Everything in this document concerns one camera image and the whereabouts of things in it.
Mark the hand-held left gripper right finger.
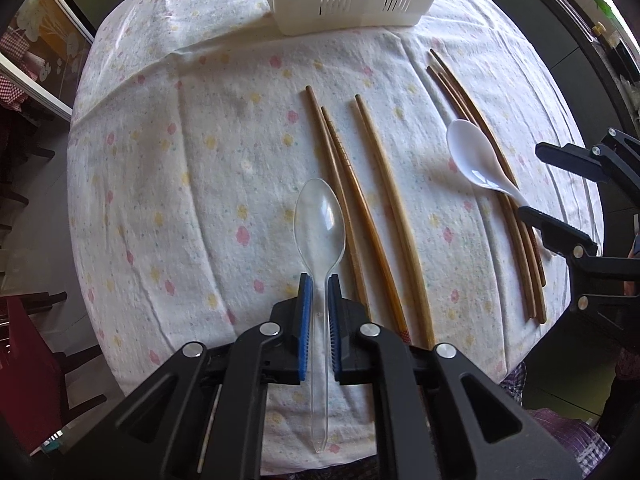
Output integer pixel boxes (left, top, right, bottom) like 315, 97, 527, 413
327, 274, 586, 480

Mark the long green base cabinet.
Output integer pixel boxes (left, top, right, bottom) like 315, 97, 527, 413
450, 0, 640, 171

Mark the ridged brown wooden chopstick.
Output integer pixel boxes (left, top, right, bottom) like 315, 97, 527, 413
320, 106, 412, 343

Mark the white soup spoon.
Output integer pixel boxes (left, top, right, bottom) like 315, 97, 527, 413
446, 119, 531, 208

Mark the red checked apron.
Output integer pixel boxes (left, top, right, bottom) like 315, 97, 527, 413
0, 25, 33, 111

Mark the clear plastic spoon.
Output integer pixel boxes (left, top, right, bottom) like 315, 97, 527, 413
293, 178, 347, 455

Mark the floral white tablecloth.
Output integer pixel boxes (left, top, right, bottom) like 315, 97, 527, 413
66, 0, 607, 478

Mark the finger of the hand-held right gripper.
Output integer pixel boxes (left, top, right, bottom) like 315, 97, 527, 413
516, 206, 640, 341
535, 129, 640, 201

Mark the sliding glass door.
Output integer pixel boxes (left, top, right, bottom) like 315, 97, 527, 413
0, 0, 96, 121

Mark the red chair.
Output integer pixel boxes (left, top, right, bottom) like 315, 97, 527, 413
0, 295, 106, 456

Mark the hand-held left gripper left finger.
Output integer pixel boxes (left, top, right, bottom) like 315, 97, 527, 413
50, 272, 316, 480

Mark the light brown wooden chopstick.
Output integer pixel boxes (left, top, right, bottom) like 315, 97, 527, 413
354, 94, 436, 351

